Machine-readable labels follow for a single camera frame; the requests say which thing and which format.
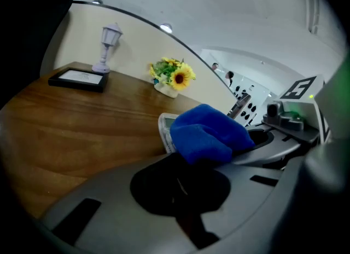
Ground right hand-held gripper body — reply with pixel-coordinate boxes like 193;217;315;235
261;74;329;146

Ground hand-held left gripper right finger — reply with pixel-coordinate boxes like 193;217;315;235
180;157;304;241

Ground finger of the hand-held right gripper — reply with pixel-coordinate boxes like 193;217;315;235
232;139;301;166
247;123;274;133

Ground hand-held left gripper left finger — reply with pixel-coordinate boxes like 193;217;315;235
40;153;205;254

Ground blue cloth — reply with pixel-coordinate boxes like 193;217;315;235
169;103;256;165

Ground clear lavender calculator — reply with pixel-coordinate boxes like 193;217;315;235
157;112;181;155

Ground black objects on white board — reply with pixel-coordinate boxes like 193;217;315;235
234;84;259;124

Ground sunflower bouquet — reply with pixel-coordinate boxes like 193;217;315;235
148;57;197;99

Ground lavender lantern lamp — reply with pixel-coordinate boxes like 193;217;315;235
91;22;124;73

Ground black picture frame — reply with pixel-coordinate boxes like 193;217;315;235
48;67;109;93

